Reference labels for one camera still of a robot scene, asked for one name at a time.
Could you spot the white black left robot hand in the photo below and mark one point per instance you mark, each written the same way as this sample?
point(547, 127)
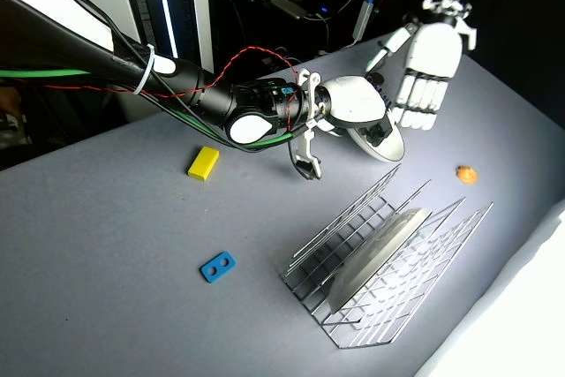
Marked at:
point(434, 50)

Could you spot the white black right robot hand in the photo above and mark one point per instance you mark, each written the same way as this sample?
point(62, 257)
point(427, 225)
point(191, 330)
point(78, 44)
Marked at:
point(353, 103)

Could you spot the white ceramic plate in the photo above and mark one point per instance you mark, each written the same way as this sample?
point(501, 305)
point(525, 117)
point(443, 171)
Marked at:
point(375, 258)
point(388, 147)

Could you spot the grey adapter blue plug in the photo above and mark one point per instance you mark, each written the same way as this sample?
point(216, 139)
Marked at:
point(363, 19)

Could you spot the small orange toy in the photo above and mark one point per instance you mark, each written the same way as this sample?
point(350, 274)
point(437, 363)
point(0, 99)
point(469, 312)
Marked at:
point(466, 176)

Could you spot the yellow rectangular block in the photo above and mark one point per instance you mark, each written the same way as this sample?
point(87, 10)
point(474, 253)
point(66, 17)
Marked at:
point(204, 163)

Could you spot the white robot column blue light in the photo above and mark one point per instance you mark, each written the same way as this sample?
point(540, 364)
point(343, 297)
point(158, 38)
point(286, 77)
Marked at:
point(198, 6)

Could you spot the blue block with two holes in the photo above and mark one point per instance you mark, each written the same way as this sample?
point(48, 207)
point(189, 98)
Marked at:
point(209, 275)

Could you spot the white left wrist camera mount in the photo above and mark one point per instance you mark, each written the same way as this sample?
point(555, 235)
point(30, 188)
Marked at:
point(441, 4)

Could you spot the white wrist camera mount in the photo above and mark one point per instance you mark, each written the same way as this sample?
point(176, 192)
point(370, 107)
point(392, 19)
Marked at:
point(441, 4)
point(304, 147)

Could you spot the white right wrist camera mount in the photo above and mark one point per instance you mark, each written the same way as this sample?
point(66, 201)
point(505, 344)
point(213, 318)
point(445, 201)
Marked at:
point(304, 147)

